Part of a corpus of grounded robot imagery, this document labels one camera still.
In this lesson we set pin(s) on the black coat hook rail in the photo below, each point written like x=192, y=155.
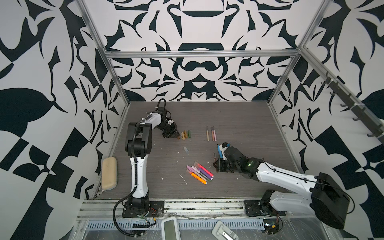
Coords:
x=361, y=111

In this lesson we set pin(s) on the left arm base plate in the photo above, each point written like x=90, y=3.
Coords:
x=140, y=209

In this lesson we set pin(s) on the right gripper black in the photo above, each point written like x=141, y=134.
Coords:
x=220, y=168

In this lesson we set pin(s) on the blue highlighter marker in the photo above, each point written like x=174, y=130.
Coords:
x=220, y=151

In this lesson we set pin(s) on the beige sponge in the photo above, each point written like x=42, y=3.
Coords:
x=109, y=178

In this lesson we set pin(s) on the white grey device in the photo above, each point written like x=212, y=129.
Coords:
x=222, y=232

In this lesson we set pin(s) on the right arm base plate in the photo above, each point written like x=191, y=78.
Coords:
x=260, y=208

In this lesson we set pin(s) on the white tablet device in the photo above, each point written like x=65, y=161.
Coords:
x=170, y=229

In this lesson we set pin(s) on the cream pen purple cap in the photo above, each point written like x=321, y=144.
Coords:
x=196, y=172

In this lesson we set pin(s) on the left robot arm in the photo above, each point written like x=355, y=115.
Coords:
x=138, y=146

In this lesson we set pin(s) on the pink highlighter marker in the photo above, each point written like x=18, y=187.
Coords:
x=202, y=168

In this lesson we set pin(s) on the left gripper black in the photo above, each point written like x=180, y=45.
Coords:
x=174, y=132

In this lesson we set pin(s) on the purple highlighter marker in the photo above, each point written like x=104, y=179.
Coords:
x=202, y=172

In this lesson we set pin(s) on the small circuit board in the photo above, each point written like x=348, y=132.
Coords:
x=273, y=226

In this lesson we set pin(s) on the green pen pink cap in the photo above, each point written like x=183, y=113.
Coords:
x=208, y=178

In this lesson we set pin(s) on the orange highlighter marker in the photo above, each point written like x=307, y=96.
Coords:
x=196, y=177

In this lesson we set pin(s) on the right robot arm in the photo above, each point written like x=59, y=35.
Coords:
x=319, y=196

